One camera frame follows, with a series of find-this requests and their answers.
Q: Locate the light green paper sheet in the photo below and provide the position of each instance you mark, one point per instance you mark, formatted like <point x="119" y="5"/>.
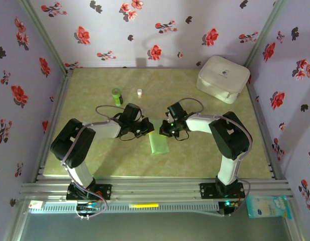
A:
<point x="158" y="145"/>

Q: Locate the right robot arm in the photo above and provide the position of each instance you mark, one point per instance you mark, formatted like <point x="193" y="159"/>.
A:
<point x="230" y="135"/>

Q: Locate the small white pill bottle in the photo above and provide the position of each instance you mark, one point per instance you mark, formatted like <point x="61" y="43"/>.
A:
<point x="140" y="93"/>

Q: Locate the green cylindrical bottle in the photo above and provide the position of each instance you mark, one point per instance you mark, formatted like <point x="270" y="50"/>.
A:
<point x="118" y="96"/>

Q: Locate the white zippered case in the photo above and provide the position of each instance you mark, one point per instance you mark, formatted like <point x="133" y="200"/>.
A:
<point x="222" y="77"/>

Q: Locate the yellow label strip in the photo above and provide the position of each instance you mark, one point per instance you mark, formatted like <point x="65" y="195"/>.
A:
<point x="143" y="205"/>

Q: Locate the controller with green light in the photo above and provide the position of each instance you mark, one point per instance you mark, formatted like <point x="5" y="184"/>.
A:
<point x="227" y="204"/>

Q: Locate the blue wet wipes packet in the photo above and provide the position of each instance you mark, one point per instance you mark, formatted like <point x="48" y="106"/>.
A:
<point x="269" y="207"/>

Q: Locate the white tag with red mark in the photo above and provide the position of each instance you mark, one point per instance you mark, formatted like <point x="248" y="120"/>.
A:
<point x="35" y="205"/>

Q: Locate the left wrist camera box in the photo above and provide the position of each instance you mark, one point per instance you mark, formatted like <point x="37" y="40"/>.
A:
<point x="143" y="111"/>

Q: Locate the aluminium frame cross rail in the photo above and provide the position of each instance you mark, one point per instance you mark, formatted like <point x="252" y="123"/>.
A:
<point x="155" y="188"/>

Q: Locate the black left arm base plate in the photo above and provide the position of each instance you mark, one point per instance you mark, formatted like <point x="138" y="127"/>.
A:
<point x="106" y="189"/>

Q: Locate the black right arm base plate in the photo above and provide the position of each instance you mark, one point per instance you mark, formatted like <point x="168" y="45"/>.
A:
<point x="207" y="190"/>

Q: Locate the aluminium side rail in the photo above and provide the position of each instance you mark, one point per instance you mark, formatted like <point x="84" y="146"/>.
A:
<point x="58" y="100"/>
<point x="254" y="100"/>

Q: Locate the aluminium corner post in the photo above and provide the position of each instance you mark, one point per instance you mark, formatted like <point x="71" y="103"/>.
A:
<point x="45" y="37"/>
<point x="265" y="32"/>

